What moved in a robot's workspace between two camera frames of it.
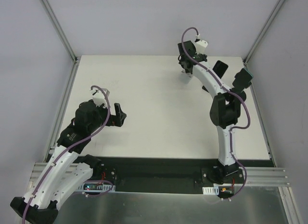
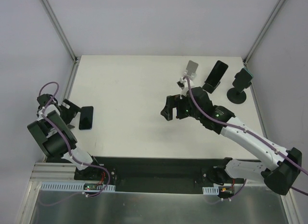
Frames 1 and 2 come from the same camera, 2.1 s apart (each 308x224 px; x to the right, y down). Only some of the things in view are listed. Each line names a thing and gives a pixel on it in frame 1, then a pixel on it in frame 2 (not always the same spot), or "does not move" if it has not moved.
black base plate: x=176 y=175 does not move
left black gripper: x=118 y=115 → x=66 y=111
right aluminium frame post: x=272 y=16 does not move
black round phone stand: x=242 y=94 does not move
